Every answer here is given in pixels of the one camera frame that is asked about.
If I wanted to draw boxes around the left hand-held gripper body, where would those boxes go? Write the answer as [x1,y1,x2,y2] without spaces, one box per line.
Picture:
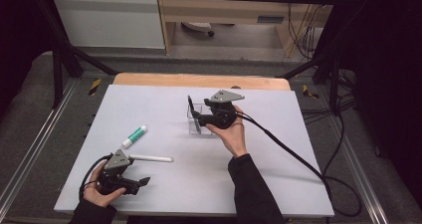
[98,148,140,196]

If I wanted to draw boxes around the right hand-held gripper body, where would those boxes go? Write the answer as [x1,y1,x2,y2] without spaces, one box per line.
[207,90,246,129]

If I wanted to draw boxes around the clear plastic pen holder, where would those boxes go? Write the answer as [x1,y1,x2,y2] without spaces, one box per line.
[186,103,218,136]

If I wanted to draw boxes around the black pen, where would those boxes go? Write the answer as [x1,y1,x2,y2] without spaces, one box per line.
[187,95,202,134]

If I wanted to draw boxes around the white pen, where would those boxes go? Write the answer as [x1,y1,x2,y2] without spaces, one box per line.
[128,153,174,163]

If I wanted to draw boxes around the white and green glue stick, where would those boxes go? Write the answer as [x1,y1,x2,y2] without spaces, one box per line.
[121,124,148,149]

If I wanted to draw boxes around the person's right hand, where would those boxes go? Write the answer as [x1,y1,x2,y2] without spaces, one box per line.
[205,105,248,158]

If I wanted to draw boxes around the person's left hand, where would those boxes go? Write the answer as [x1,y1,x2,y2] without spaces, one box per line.
[83,165,126,208]

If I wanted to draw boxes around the wooden table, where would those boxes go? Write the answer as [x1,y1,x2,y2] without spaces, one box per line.
[112,72,292,92]

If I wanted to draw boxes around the office chair base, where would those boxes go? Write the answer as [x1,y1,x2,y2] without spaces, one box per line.
[180,21,216,38]

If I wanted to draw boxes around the yellow and black floor tape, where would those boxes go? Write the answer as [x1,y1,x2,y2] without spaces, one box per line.
[88,78,103,97]
[302,84,320,100]

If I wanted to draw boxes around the light wooden desk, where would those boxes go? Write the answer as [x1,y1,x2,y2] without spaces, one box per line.
[155,0,342,58]

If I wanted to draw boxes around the white cabinet panel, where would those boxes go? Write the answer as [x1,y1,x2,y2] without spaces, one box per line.
[51,0,166,50]

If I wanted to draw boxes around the dark curtain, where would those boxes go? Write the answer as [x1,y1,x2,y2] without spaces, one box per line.
[0,0,46,118]
[331,0,422,198]

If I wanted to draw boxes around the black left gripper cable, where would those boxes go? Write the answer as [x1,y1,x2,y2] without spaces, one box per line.
[79,153,113,200]

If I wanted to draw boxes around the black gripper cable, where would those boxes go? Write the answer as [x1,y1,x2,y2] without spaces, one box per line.
[234,111,362,218]
[79,153,113,200]

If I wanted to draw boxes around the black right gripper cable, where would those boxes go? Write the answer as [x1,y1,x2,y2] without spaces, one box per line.
[234,111,362,218]

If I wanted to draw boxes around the aluminium floor rail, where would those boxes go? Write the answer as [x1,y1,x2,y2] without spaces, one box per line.
[334,130,389,224]
[0,79,79,212]

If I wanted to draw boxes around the hanging cable bundle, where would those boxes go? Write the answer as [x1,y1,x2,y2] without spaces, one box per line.
[287,0,332,61]

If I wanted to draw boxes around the black floor cables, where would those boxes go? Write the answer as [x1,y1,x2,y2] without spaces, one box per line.
[300,69,359,125]

